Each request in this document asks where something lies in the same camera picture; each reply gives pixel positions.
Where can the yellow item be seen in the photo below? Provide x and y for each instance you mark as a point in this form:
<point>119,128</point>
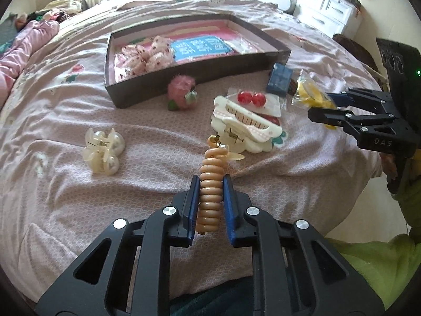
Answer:
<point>309,93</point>

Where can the person's right hand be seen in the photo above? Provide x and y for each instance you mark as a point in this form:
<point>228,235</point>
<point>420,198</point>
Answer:
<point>389,169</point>

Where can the pearl hair claw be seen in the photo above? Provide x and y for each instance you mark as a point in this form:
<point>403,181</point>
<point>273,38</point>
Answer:
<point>111,141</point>

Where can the person's lime green clothing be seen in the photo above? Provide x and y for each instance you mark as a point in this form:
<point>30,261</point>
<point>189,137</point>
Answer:
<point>378,263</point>

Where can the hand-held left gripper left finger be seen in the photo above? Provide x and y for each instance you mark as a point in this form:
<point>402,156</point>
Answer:
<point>194,210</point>

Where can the pink quilt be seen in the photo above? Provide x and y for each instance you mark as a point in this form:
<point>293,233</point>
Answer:
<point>26,42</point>

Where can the pink fluffy hair clip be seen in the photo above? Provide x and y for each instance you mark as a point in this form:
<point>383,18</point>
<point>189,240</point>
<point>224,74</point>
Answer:
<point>181,89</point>

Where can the white dresser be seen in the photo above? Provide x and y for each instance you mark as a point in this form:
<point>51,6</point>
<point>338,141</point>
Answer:
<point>329,5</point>

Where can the large white hair claw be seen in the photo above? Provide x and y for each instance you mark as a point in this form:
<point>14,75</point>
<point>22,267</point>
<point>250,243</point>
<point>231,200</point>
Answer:
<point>259,135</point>

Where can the dark cardboard box pink lining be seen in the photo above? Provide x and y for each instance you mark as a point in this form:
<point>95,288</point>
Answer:
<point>197,69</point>

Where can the teal flower hair card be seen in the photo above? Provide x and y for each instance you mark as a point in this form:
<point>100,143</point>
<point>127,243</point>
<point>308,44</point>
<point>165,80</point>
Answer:
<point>279,140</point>

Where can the blue packet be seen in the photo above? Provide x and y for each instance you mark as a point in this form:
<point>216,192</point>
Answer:
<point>279,79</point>

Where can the pile of clothes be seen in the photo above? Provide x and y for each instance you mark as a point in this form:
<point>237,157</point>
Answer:
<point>65,5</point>

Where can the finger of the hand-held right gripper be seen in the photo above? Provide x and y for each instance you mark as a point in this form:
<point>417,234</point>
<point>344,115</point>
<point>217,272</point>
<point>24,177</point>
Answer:
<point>338,98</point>
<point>325,115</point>

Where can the dark teal cloth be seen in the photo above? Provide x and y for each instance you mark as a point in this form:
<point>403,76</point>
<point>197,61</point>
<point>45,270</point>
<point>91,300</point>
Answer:
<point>213,299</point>

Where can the brown wicker chair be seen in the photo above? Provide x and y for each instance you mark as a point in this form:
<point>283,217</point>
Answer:
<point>355,51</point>

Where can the teal patterned pillow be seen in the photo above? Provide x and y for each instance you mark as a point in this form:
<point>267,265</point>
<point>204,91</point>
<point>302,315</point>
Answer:
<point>6,33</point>

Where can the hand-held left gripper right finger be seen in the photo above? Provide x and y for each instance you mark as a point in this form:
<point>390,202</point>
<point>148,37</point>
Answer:
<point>230,217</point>

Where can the pink printed bedsheet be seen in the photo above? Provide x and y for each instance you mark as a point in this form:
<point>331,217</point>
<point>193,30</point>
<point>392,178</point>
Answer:
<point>148,158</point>

